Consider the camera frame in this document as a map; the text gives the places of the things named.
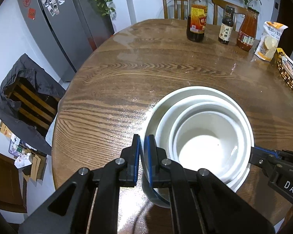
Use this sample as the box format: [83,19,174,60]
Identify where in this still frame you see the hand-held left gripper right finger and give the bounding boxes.
[148,134,276,234]

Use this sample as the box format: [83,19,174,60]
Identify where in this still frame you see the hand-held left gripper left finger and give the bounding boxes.
[18,134,141,234]

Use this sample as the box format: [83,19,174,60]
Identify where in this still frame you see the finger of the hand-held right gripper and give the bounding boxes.
[249,146,279,170]

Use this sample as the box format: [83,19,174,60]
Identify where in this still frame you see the large white bowl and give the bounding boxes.
[141,86,255,209]

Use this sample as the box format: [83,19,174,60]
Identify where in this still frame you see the medium white bowl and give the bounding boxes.
[155,94,252,188]

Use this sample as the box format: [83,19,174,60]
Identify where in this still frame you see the small white ramekin bowl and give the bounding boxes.
[170,101,247,179]

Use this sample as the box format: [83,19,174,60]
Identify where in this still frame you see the white cloth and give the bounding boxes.
[45,117,58,147]

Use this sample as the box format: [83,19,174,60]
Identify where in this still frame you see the white tray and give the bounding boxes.
[281,56,293,86]

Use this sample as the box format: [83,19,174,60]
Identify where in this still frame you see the flat cardboard pieces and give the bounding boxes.
[23,151,48,181]

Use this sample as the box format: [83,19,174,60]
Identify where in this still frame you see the yellow packet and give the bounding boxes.
[276,48,290,59]

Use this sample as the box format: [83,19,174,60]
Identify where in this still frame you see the flour bag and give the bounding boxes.
[254,21,289,61]

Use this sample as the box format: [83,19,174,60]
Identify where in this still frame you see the crumpled white paper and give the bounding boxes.
[14,152,33,168]

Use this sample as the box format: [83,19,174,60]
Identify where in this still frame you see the red sauce bottle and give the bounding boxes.
[236,10,259,51]

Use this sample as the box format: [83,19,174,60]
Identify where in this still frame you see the small dark sauce bottle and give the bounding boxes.
[218,5,235,45]

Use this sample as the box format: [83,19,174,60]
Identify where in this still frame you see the brown wooden cabinet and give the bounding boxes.
[0,147,27,214]

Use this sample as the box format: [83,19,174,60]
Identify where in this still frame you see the dark wooden door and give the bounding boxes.
[276,0,293,58]

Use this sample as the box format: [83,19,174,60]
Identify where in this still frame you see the cardboard box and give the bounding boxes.
[0,121,13,139]

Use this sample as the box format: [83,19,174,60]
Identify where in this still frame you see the large yellow-capped vinegar bottle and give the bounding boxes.
[187,0,208,42]

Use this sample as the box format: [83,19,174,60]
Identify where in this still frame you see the wooden chair with grey jacket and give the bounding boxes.
[0,53,66,155]

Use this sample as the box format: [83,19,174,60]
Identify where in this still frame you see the green trailing plant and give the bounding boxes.
[243,0,262,14]

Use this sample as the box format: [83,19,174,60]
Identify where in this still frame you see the grey refrigerator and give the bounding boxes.
[17,0,115,83]

